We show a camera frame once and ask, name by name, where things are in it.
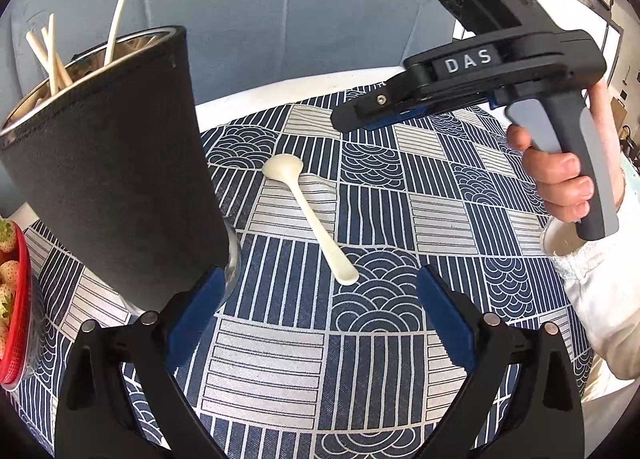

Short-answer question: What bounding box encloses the cream plastic spoon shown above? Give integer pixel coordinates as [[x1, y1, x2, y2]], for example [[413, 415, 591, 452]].
[[262, 153, 359, 286]]

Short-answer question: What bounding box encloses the white sleeved right forearm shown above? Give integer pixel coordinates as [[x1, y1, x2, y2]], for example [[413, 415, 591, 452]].
[[541, 163, 640, 382]]

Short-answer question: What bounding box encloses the person's right hand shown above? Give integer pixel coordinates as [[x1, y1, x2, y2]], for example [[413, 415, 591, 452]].
[[506, 78, 625, 223]]

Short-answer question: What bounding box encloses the red fruit basket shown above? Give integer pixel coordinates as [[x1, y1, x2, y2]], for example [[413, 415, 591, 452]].
[[1, 218, 32, 390]]

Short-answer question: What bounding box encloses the grey-blue backdrop cloth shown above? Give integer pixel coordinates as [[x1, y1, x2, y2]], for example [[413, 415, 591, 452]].
[[0, 0, 457, 204]]

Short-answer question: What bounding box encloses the blue patterned tablecloth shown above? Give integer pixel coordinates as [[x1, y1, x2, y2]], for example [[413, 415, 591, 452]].
[[34, 96, 590, 458]]

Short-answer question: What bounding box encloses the black cylindrical utensil holder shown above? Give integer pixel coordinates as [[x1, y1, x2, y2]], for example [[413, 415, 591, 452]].
[[1, 26, 238, 311]]

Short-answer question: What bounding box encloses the cream chopstick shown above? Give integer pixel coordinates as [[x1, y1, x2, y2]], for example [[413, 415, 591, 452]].
[[103, 0, 126, 67], [41, 14, 58, 97], [25, 31, 73, 88]]

